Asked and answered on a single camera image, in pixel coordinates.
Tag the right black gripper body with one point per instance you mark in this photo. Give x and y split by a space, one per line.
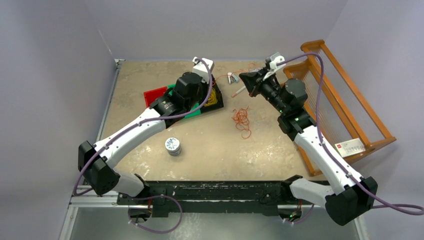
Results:
271 90

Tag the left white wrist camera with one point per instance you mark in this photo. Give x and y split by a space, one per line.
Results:
201 68

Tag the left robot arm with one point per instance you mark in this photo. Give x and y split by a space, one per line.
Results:
97 161

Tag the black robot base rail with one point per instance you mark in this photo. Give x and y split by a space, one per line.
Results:
266 197

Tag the green plastic bin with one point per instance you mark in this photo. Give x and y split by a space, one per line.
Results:
194 113

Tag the wooden rack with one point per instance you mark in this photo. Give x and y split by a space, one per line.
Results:
344 112

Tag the loose white marker pen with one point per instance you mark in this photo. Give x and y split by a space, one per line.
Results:
238 91

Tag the round blue white tin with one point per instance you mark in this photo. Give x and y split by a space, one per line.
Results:
173 146

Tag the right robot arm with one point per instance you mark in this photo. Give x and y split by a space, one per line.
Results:
346 197

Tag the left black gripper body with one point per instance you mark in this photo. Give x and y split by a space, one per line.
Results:
202 93

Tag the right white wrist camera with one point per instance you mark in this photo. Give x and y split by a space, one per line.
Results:
274 63

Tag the red plastic bin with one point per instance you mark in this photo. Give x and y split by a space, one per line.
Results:
151 95

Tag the white red cardboard box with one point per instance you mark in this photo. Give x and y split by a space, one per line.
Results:
350 147

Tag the black plastic bin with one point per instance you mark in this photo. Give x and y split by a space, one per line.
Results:
215 100

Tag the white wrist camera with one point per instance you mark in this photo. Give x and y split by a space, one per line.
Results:
201 68
274 63

